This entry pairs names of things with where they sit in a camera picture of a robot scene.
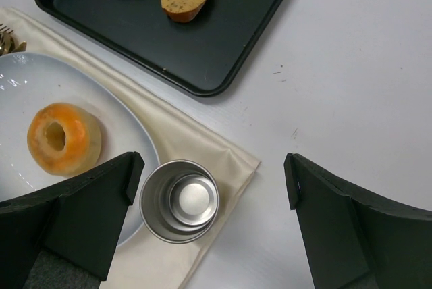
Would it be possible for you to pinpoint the beige cloth placemat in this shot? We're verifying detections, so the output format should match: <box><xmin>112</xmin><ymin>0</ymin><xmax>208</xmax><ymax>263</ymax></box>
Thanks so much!
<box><xmin>1</xmin><ymin>7</ymin><xmax>259</xmax><ymax>288</ymax></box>

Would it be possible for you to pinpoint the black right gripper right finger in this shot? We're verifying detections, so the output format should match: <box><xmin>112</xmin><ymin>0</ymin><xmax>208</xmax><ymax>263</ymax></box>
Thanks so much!
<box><xmin>284</xmin><ymin>153</ymin><xmax>431</xmax><ymax>288</ymax></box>

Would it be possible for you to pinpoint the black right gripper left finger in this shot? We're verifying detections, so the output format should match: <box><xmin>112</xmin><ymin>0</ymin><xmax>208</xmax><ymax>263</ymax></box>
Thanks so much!
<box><xmin>1</xmin><ymin>152</ymin><xmax>144</xmax><ymax>288</ymax></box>

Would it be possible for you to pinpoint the gold fork green handle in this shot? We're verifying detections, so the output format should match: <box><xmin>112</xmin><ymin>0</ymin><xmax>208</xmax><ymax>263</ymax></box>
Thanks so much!
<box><xmin>0</xmin><ymin>23</ymin><xmax>27</xmax><ymax>56</ymax></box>

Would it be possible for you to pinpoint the light blue oval plate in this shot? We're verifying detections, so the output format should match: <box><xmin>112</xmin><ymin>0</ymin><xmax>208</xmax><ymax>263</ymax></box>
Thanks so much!
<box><xmin>0</xmin><ymin>51</ymin><xmax>161</xmax><ymax>248</ymax></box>

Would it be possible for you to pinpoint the black baking tray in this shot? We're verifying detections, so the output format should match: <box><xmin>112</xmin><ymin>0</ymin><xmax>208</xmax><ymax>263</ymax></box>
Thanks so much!
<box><xmin>35</xmin><ymin>0</ymin><xmax>283</xmax><ymax>97</ymax></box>

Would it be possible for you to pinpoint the stainless steel cup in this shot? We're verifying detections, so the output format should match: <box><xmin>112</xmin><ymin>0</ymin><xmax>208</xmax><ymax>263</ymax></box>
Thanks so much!
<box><xmin>140</xmin><ymin>160</ymin><xmax>220</xmax><ymax>244</ymax></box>

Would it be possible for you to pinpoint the orange glazed donut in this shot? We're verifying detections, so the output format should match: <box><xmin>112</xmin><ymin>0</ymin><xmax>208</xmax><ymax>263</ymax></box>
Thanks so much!
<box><xmin>27</xmin><ymin>103</ymin><xmax>102</xmax><ymax>177</ymax></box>

